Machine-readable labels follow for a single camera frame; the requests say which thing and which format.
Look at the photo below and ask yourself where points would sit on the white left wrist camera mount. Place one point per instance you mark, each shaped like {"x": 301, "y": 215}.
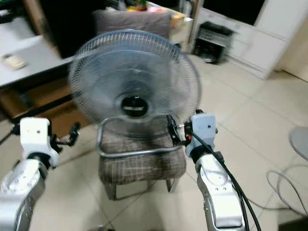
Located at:
{"x": 36, "y": 137}

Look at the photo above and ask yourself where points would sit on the white cabinet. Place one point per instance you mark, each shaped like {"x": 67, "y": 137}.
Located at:
{"x": 264, "y": 43}

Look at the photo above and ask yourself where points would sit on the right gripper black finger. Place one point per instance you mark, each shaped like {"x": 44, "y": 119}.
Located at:
{"x": 172, "y": 127}

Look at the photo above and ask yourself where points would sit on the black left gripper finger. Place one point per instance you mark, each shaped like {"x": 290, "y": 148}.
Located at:
{"x": 74, "y": 131}

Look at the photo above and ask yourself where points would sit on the brown plaid chair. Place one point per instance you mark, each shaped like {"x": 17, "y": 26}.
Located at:
{"x": 142, "y": 166}

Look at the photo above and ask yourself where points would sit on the grey round disc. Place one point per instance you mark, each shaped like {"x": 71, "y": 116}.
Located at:
{"x": 300, "y": 142}

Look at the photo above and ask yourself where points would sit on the brown cardboard box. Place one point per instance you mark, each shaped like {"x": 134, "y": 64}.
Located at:
{"x": 57, "y": 103}

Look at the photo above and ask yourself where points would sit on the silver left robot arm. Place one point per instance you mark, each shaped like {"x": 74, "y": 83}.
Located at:
{"x": 19, "y": 197}

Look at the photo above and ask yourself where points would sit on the silver metal tube frame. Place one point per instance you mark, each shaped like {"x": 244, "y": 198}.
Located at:
{"x": 125, "y": 152}

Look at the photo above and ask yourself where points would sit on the beige remote control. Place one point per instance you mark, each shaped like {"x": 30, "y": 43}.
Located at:
{"x": 15, "y": 61}

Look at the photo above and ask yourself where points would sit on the grey electric fan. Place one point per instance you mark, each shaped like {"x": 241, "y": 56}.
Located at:
{"x": 134, "y": 72}

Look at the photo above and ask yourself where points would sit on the white table with black legs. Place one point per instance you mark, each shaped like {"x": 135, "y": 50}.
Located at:
{"x": 33, "y": 53}

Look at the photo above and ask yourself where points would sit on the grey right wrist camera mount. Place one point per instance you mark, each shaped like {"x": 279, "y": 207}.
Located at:
{"x": 203, "y": 130}

